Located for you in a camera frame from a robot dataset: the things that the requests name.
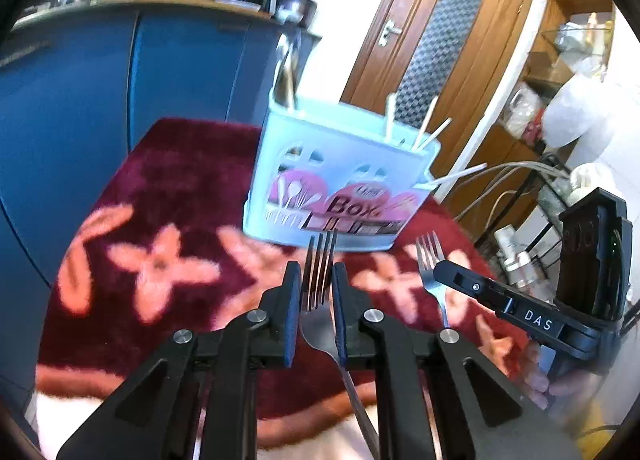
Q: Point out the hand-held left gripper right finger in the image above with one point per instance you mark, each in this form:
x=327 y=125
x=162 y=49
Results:
x=341 y=320

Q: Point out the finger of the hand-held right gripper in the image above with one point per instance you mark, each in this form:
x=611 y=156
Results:
x=470 y=285

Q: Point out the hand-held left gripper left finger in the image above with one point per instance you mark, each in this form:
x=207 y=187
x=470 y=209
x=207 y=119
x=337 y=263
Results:
x=292 y=320

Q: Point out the steel fork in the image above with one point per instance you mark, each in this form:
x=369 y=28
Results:
x=434 y=285
x=317 y=330

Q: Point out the wooden chopstick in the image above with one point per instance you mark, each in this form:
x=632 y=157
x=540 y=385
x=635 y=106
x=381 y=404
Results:
x=460 y=175
x=426 y=123
x=439 y=132

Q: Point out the light blue utensil holder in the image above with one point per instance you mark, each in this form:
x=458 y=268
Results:
x=320 y=150

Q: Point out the person's right hand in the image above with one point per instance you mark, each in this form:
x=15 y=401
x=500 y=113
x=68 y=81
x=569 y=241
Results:
x=532 y=375

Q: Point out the white pump bottle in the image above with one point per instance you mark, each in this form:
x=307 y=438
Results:
x=512 y=260

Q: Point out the large white plastic bag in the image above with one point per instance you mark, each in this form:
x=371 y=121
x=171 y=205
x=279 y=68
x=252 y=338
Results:
x=580 y=110

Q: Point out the clear plastic bag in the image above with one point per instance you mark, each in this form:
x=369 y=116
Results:
x=522 y=110

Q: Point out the red floral plush blanket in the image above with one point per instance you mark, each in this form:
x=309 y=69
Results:
x=175 y=180

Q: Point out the wooden shelf unit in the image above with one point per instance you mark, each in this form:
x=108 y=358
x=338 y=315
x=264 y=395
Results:
x=550 y=5

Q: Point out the blue kitchen base cabinet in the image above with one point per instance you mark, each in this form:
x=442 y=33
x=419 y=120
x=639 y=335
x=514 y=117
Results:
x=150 y=70

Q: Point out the dark rice cooker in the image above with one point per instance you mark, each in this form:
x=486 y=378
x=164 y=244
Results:
x=297 y=8

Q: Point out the white plate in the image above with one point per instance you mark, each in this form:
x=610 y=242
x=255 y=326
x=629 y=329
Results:
x=237 y=4

